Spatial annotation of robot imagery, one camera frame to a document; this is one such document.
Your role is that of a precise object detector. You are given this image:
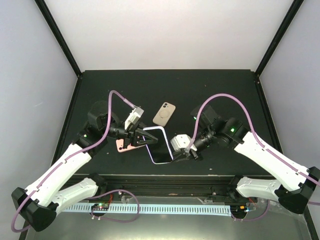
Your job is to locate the lavender phone case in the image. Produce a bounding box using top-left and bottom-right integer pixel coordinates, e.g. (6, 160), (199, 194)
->
(142, 126), (175, 165)

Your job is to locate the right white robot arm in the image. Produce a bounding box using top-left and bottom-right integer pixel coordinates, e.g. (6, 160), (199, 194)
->
(170, 105), (320, 214)

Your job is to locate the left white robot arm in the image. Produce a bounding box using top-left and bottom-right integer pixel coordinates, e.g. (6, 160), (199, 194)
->
(11, 100), (158, 232)

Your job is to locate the pink cased phone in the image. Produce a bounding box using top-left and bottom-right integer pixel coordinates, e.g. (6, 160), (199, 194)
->
(115, 138), (141, 153)

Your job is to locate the beige cased phone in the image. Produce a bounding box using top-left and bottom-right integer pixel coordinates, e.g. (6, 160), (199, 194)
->
(152, 102), (176, 127)

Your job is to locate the small circuit board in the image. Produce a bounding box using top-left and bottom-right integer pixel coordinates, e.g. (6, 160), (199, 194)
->
(90, 203), (110, 211)

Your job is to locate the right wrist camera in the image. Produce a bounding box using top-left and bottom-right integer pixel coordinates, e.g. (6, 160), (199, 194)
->
(170, 134), (191, 153)

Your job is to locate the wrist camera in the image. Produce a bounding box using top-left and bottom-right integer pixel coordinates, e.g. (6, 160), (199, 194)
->
(124, 107), (144, 130)
(170, 134), (191, 153)

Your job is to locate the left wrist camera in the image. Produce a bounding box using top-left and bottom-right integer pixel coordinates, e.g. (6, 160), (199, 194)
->
(124, 107), (144, 130)

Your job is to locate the black aluminium front rail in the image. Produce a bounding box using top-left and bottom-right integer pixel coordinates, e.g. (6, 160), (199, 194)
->
(100, 175), (249, 203)

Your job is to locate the light blue slotted cable duct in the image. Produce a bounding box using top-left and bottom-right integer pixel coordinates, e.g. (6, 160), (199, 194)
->
(64, 202), (232, 217)

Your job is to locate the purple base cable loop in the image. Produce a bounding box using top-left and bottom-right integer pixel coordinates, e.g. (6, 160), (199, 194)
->
(89, 189), (140, 223)

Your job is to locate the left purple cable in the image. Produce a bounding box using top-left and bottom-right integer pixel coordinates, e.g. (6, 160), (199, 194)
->
(10, 90), (137, 233)

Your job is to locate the left black frame post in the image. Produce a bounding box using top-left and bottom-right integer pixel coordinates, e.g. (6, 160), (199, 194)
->
(34, 0), (82, 78)

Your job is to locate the black frame post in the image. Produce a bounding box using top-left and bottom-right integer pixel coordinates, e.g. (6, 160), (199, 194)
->
(34, 0), (82, 78)
(255, 0), (304, 77)

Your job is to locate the right black frame post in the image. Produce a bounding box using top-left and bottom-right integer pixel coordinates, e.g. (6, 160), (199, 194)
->
(255, 0), (304, 77)

